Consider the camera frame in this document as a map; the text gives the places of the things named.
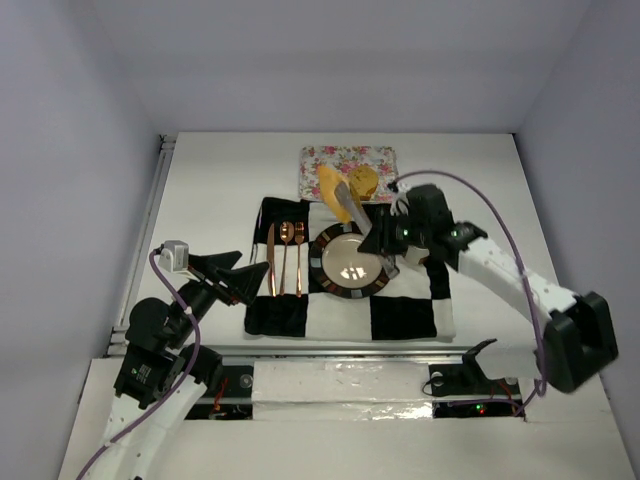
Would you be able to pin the copper knife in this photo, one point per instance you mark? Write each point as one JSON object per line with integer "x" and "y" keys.
{"x": 271, "y": 260}

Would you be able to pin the aluminium rail frame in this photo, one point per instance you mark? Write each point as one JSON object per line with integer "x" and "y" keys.
{"x": 209, "y": 186}

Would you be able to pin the black white checkered cloth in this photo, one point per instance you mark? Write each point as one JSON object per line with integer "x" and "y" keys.
{"x": 415, "y": 305}

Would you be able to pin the metal cup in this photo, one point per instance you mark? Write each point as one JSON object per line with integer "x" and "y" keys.
{"x": 416, "y": 255}

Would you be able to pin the brown round bread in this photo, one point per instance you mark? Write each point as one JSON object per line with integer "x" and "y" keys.
{"x": 364, "y": 181}

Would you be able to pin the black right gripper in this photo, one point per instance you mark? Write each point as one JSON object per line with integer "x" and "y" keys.
{"x": 382, "y": 237}

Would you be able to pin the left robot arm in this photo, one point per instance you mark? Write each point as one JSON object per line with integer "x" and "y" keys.
{"x": 166, "y": 369}

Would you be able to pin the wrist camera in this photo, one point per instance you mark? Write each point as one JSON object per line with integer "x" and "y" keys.
{"x": 174, "y": 256}
{"x": 397, "y": 192}

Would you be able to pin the copper fork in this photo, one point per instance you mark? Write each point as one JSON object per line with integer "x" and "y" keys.
{"x": 299, "y": 239}

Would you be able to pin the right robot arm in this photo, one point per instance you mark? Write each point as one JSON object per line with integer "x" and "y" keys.
{"x": 574, "y": 334}

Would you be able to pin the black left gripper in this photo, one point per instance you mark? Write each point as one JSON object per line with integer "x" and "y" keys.
{"x": 214, "y": 279}

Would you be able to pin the yellow oval bread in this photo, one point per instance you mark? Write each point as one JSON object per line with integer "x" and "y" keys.
{"x": 329, "y": 178}

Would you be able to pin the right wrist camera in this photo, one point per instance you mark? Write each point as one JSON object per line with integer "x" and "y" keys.
{"x": 397, "y": 192}

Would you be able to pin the copper spoon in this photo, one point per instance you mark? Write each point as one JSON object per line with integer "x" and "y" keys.
{"x": 286, "y": 233}

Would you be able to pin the floral rectangular tray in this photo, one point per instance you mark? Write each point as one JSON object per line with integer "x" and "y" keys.
{"x": 382, "y": 159}

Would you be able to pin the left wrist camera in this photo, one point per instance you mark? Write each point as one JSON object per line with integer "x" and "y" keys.
{"x": 174, "y": 256}

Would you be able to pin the silver metal tongs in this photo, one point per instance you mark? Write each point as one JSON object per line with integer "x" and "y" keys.
{"x": 348, "y": 202}

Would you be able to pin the dark rimmed round plate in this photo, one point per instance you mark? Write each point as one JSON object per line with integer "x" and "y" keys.
{"x": 337, "y": 267}

